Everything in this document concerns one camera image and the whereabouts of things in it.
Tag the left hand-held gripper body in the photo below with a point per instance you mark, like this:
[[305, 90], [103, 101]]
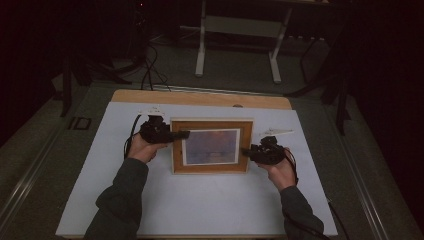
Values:
[[155, 131]]

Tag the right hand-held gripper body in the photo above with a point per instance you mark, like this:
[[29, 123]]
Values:
[[270, 153]]

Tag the wooden picture frame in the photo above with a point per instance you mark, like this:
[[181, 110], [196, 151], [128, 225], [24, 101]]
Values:
[[176, 150]]

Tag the person's left hand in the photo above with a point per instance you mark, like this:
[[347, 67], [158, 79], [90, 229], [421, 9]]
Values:
[[143, 150]]

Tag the person's right hand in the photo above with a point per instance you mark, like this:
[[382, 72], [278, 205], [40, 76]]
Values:
[[283, 175]]

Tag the blurry landscape picture print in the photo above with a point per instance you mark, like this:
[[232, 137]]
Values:
[[211, 146]]

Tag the white table mat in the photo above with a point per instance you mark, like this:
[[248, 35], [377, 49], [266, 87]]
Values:
[[200, 206]]

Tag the black floor socket plate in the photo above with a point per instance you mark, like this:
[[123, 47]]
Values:
[[80, 123]]

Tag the black metal stand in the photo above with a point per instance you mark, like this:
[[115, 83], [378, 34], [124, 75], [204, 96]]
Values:
[[66, 93], [341, 106]]

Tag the metal floor rail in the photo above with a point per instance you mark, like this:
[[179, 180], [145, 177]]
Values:
[[363, 190], [26, 180], [200, 90]]

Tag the white metal desk frame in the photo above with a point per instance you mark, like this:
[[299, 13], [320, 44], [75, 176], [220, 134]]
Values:
[[200, 50]]

